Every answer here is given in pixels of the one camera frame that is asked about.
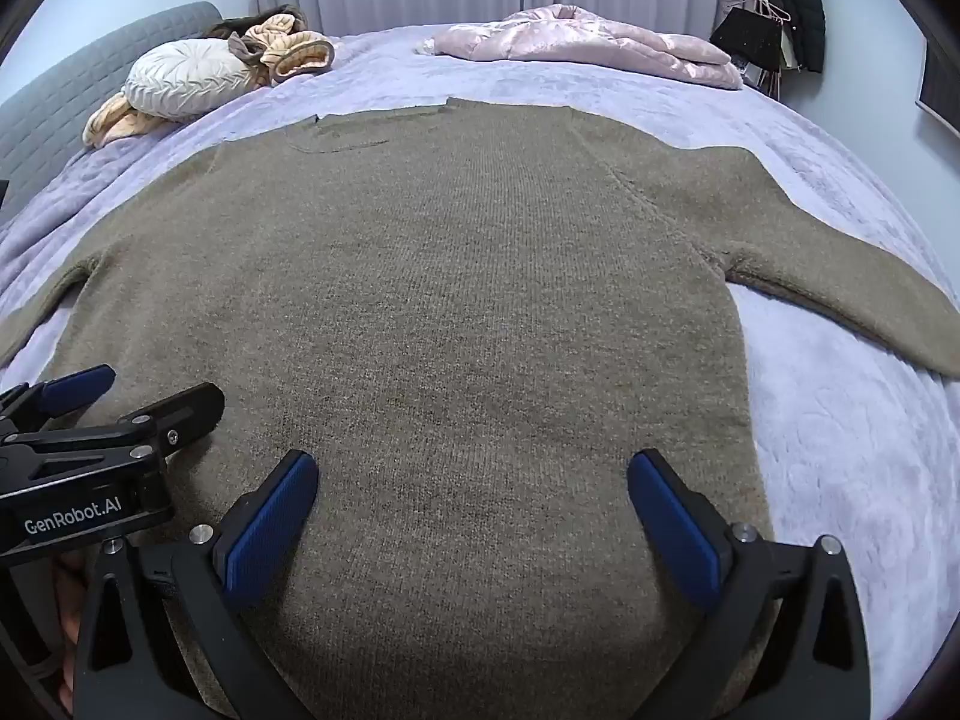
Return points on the round white pleated cushion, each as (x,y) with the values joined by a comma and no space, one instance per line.
(187,75)

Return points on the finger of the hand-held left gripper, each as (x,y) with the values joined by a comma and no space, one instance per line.
(75,388)
(187,409)

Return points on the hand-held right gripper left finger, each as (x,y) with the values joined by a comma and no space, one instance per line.
(270,525)

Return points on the lilac plush blanket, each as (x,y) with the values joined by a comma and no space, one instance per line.
(825,427)

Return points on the brown plush cloth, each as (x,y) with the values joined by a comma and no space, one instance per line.
(240,24)

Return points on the black hanging bag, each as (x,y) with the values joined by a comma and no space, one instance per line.
(750,37)

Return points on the peach striped plush garment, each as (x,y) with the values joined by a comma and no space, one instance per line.
(300,52)

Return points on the pink shiny puffer jacket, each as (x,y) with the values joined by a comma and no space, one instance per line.
(585,37)

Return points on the grey quilted headboard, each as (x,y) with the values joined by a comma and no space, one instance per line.
(60,105)

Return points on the olive brown knit sweater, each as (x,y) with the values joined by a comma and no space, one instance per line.
(450,277)

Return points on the black hanging coat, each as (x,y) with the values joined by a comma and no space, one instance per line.
(795,0)

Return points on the person's left hand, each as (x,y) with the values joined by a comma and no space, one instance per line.
(70,600)

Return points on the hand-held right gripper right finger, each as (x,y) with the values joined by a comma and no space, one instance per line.
(675,532)

